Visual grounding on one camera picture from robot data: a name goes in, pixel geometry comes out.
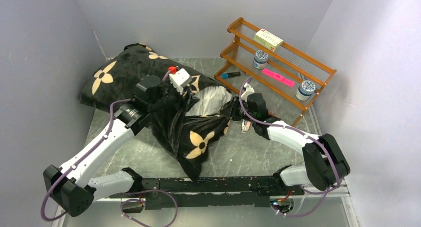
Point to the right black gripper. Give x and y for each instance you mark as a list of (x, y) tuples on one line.
[(235, 105)]

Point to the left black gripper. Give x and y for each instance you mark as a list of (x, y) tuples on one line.
[(189, 101)]

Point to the white pillow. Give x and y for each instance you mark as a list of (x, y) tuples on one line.
[(209, 101)]

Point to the black pillowcase with beige flowers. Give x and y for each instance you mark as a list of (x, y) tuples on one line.
[(185, 138)]

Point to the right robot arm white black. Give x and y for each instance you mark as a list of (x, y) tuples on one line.
[(324, 165)]

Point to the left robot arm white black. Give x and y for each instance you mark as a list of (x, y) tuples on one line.
[(98, 156)]

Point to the small pink white clip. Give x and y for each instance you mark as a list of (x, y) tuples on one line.
[(245, 126)]

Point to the blue marker pen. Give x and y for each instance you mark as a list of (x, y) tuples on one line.
[(230, 75)]

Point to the wooden two-tier shelf rack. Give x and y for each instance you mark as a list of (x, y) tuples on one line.
[(287, 61)]

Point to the pink flat plastic item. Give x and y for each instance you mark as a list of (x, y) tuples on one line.
[(278, 77)]

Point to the white jar blue lid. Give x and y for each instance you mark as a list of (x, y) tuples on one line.
[(305, 90), (260, 59)]

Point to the white cardboard box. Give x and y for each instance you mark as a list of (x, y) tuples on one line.
[(268, 40)]

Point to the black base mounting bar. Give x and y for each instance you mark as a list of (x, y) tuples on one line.
[(258, 191)]

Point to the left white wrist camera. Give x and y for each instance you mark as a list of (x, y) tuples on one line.
[(179, 78)]

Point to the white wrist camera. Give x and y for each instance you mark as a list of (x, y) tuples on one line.
[(179, 78), (247, 90)]

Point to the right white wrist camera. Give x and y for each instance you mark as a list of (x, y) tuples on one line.
[(247, 90)]

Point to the aluminium frame rail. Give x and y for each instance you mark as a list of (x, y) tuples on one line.
[(285, 206)]

